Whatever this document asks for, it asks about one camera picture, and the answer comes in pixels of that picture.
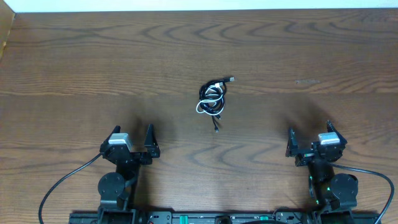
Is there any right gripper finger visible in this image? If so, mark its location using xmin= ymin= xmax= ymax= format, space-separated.
xmin=285 ymin=128 xmax=299 ymax=157
xmin=326 ymin=120 xmax=337 ymax=133

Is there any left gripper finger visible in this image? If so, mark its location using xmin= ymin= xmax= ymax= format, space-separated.
xmin=144 ymin=124 xmax=160 ymax=158
xmin=108 ymin=125 xmax=121 ymax=139

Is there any white USB cable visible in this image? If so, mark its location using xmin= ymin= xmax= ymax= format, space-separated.
xmin=195 ymin=82 xmax=226 ymax=116

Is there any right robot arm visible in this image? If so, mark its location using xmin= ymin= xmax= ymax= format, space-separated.
xmin=285 ymin=121 xmax=358 ymax=223

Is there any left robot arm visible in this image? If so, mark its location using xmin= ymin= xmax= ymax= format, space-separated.
xmin=97 ymin=124 xmax=160 ymax=223

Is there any right camera black cable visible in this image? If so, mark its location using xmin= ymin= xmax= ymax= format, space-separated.
xmin=329 ymin=162 xmax=395 ymax=224

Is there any camera black cable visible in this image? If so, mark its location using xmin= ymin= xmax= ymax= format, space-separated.
xmin=329 ymin=162 xmax=395 ymax=224
xmin=38 ymin=152 xmax=103 ymax=224

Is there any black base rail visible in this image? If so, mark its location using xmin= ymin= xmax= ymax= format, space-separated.
xmin=68 ymin=210 xmax=377 ymax=224

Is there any left camera black cable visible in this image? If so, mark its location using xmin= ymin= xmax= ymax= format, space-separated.
xmin=38 ymin=152 xmax=103 ymax=224

